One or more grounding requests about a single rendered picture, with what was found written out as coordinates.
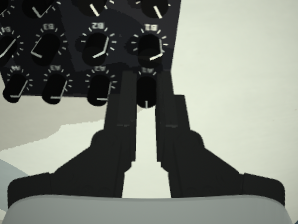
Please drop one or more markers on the black knob box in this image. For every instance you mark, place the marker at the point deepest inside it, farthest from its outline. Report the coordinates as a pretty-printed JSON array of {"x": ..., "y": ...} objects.
[{"x": 119, "y": 37}]

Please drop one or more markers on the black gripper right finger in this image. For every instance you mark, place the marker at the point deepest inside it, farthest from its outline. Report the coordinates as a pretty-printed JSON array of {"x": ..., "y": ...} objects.
[{"x": 200, "y": 173}]

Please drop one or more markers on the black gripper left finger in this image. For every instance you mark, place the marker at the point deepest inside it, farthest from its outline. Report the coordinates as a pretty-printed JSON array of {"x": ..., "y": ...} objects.
[{"x": 94, "y": 171}]

